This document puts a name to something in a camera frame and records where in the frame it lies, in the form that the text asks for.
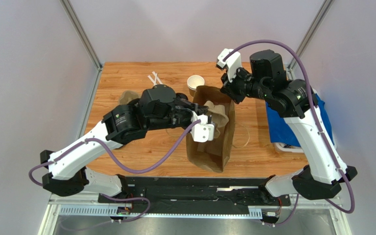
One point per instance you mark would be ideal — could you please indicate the white straw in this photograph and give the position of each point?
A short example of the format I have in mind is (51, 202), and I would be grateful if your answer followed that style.
(154, 73)
(151, 79)

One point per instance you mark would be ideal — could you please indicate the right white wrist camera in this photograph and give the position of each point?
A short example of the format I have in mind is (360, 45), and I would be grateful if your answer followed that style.
(231, 64)

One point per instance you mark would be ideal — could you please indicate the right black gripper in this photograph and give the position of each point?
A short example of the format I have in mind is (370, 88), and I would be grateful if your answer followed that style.
(228, 89)

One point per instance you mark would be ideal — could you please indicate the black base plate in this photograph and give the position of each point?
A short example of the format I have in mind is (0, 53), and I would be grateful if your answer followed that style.
(211, 195)

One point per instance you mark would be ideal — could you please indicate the brown paper bag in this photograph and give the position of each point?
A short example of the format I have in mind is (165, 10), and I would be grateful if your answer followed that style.
(210, 143)

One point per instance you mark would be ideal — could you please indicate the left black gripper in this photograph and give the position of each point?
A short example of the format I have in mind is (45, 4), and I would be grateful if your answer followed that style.
(191, 107)

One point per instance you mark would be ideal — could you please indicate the far kraft paper cup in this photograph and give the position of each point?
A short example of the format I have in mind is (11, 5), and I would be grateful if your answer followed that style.
(193, 82)

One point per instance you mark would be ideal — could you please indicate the cardboard cup carrier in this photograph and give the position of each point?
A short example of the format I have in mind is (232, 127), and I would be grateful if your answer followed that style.
(128, 96)
(218, 117)

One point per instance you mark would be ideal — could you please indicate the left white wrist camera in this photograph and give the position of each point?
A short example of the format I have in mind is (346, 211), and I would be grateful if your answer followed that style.
(203, 128)

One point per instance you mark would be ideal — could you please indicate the aluminium rail frame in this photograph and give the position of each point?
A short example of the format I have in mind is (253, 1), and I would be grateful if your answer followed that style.
(89, 213)

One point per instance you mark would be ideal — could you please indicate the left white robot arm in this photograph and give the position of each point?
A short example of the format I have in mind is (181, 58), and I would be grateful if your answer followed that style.
(159, 107)

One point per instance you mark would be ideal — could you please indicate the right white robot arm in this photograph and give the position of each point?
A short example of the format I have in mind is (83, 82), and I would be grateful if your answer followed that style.
(267, 80)

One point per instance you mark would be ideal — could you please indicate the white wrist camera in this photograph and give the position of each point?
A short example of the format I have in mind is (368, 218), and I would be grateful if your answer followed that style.
(231, 64)
(203, 128)

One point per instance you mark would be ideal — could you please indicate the white plastic basket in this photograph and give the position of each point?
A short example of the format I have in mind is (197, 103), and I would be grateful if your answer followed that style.
(281, 135)

